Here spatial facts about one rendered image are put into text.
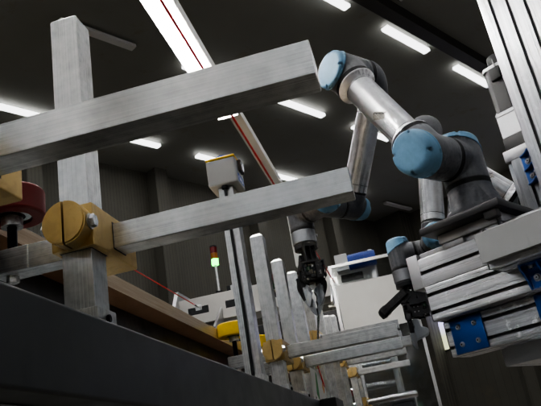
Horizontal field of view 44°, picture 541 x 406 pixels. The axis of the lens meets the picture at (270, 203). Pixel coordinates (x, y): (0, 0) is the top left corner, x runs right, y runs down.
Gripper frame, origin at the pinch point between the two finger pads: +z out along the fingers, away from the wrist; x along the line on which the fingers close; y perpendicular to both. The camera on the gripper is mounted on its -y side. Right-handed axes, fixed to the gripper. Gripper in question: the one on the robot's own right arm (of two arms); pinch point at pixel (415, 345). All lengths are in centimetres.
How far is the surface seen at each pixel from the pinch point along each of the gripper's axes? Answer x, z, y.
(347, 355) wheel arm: -26.5, 2.6, -19.1
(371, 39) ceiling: 731, -590, 53
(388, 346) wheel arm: -26.4, 2.4, -7.3
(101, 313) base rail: -156, 11, -32
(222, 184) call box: -83, -32, -34
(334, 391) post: 44, 5, -33
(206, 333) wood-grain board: -60, -5, -49
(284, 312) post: -30.7, -12.1, -34.0
